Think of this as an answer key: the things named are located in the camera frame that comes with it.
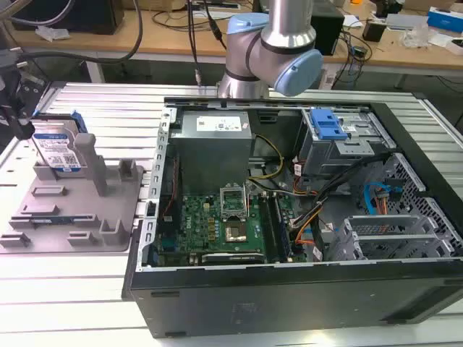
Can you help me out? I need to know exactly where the grey parts rack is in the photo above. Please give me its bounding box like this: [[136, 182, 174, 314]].
[[0, 133, 146, 254]]

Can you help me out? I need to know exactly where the black expansion slot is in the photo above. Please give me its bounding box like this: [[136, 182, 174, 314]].
[[201, 252, 266, 265]]

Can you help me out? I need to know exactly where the grey disk bay cage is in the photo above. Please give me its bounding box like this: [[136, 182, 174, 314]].
[[294, 107, 398, 184]]

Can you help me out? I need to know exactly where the wooden desk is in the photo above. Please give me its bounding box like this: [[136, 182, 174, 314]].
[[7, 7, 463, 69]]

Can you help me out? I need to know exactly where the orange wire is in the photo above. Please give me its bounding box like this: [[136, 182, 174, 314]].
[[375, 190, 391, 218]]

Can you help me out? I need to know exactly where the CPU socket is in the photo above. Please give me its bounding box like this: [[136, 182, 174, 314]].
[[224, 223, 251, 244]]

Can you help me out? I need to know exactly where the black PC case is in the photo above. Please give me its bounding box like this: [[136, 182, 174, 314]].
[[120, 96, 463, 340]]

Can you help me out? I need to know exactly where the blue disk bay latch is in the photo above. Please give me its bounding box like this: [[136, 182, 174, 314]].
[[310, 108, 349, 142]]

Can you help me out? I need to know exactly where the green motherboard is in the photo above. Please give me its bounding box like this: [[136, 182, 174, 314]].
[[151, 190, 309, 267]]

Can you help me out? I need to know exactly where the blue cardboard box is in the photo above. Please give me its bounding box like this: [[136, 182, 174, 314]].
[[426, 6, 463, 29]]

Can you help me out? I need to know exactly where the black wire bundle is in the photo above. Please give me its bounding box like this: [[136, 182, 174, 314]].
[[289, 172, 365, 254]]

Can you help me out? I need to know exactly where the grey power supply unit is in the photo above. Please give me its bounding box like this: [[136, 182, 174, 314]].
[[169, 110, 255, 197]]

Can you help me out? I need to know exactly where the blue wire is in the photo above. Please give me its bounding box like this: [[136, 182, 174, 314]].
[[362, 181, 403, 218]]

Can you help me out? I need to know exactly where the clear plastic bag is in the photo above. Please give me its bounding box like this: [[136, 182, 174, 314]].
[[399, 25, 433, 48]]

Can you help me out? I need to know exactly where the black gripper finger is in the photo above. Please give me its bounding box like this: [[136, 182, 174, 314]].
[[7, 111, 37, 140]]

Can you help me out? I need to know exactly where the black RAM slot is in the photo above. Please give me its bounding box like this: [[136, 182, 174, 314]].
[[273, 194, 293, 262], [258, 194, 280, 262]]

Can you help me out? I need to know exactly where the metal socket cover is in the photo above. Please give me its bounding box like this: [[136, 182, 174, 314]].
[[219, 185, 251, 222]]

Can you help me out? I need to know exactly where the black desktop computer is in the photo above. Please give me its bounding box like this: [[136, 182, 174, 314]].
[[310, 6, 345, 56]]

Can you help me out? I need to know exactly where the hard disk in blue carrier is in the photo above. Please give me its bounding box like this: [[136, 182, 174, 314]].
[[30, 110, 90, 174]]

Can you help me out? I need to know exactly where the yellow and black wire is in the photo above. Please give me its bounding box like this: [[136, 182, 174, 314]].
[[248, 134, 285, 181]]

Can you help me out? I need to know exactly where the thin cable with metal plug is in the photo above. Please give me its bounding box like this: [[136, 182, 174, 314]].
[[184, 0, 204, 88]]

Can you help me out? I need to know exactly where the large black box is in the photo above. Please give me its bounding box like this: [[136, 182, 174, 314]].
[[12, 0, 124, 36]]

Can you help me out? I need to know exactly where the small black box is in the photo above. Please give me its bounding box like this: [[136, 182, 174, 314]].
[[362, 20, 386, 41]]

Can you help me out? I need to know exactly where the thick black cable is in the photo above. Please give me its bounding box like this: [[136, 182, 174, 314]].
[[16, 0, 143, 65]]

